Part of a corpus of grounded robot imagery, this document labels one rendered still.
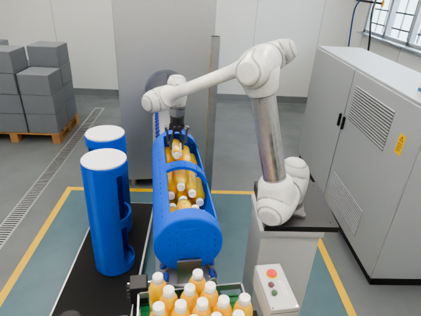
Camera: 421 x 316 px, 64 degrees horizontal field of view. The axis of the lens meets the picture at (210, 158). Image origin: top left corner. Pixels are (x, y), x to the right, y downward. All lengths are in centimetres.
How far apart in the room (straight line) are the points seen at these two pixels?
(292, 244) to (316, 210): 21
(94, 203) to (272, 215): 121
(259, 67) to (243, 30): 508
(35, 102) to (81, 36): 210
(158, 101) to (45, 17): 529
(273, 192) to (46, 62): 412
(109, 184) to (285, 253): 110
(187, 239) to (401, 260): 196
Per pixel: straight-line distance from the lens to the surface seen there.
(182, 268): 144
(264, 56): 125
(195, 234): 138
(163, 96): 157
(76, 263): 279
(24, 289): 294
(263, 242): 174
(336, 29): 668
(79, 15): 654
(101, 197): 219
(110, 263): 254
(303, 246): 180
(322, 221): 176
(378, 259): 289
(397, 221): 270
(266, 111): 131
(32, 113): 493
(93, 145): 248
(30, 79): 477
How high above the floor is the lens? 206
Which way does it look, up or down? 28 degrees down
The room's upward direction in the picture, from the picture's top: 3 degrees clockwise
